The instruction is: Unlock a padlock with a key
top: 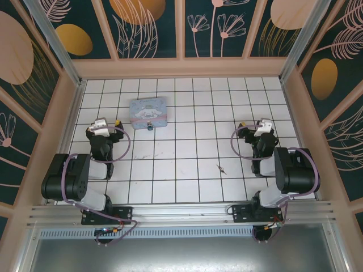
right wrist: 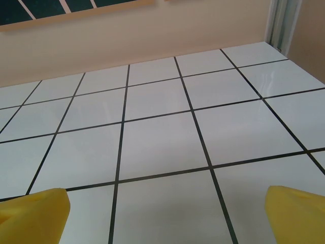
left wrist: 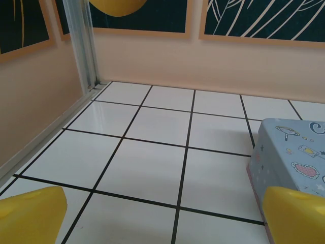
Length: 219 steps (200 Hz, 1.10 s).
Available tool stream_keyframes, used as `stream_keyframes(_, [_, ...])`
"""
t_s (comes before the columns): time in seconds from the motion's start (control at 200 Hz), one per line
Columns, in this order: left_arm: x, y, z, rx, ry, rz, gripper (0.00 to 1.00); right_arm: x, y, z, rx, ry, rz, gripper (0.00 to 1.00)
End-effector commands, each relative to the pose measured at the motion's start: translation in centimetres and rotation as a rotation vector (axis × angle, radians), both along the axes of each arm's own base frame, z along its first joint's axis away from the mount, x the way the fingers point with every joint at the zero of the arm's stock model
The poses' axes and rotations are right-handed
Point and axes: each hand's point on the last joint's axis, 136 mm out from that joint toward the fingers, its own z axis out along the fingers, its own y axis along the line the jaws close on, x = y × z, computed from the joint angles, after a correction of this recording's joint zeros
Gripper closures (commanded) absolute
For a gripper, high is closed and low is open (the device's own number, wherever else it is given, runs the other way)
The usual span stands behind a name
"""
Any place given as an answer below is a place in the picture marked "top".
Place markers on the right small circuit board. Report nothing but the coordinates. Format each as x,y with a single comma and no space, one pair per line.
274,225

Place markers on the left small circuit board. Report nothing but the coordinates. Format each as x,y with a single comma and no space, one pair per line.
106,231

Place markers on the grey metal sheet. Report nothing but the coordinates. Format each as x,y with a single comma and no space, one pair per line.
181,255

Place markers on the aluminium frame post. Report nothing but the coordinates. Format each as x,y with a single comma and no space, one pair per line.
306,37
54,42

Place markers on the left aluminium frame post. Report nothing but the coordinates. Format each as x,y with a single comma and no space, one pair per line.
54,42

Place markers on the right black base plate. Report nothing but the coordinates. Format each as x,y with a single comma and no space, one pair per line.
241,212

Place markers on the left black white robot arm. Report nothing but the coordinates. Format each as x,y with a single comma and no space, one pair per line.
63,181

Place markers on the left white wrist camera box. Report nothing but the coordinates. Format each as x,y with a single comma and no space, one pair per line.
100,127

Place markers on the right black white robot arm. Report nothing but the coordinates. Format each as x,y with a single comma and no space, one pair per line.
295,173

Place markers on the long aluminium mounting rail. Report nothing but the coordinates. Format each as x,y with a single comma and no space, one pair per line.
181,211

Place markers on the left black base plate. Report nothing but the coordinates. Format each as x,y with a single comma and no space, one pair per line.
124,214

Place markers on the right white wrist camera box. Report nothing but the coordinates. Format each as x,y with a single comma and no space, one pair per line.
263,127

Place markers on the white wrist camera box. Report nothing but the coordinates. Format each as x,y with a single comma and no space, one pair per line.
100,127
263,127

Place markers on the small circuit board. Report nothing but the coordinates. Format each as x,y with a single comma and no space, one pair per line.
274,225
106,231

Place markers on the light blue cartoon pouch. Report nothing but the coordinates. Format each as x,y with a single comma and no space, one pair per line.
147,112

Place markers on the right aluminium frame post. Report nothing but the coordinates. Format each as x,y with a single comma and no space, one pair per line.
306,37

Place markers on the small metal key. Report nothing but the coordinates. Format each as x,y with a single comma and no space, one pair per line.
222,169

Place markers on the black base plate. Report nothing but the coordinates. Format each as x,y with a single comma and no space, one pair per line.
124,214
241,212

